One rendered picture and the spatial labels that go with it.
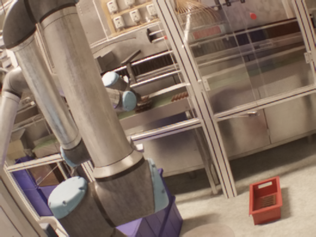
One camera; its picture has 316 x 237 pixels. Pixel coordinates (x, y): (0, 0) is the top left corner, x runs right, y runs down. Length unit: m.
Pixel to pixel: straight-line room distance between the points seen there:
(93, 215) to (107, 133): 0.23
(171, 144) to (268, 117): 0.71
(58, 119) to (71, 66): 0.27
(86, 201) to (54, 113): 0.32
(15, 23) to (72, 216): 0.56
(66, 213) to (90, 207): 0.07
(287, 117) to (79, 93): 1.64
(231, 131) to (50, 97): 1.47
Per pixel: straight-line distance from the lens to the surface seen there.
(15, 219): 0.82
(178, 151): 2.29
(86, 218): 0.85
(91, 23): 2.43
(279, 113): 2.17
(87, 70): 0.80
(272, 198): 1.94
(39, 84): 0.96
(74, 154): 1.12
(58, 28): 0.82
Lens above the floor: 1.25
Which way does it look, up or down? 18 degrees down
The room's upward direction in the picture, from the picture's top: 22 degrees counter-clockwise
